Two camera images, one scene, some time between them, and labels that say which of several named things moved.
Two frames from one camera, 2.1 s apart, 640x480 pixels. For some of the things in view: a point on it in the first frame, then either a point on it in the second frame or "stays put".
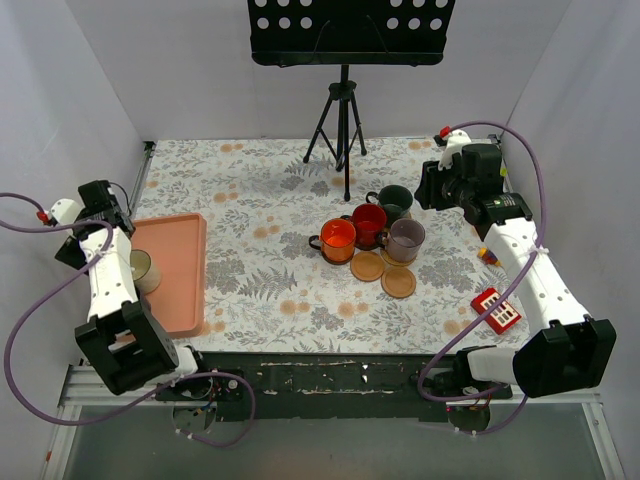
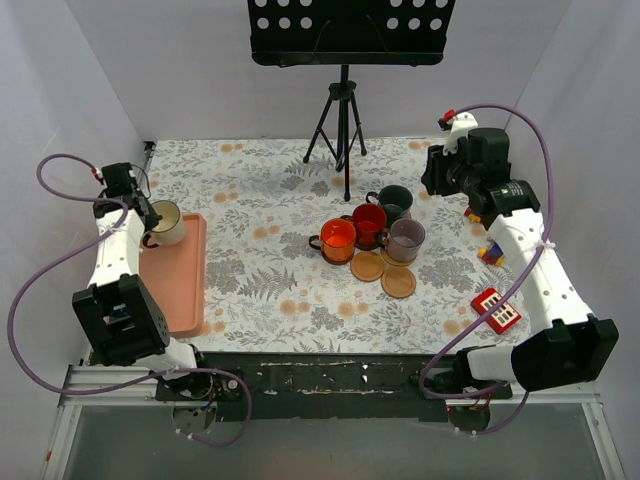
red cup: [370, 223] stays put
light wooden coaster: [398, 282] stays put
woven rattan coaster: [396, 263] stays put
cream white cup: [146, 275] to [170, 230]
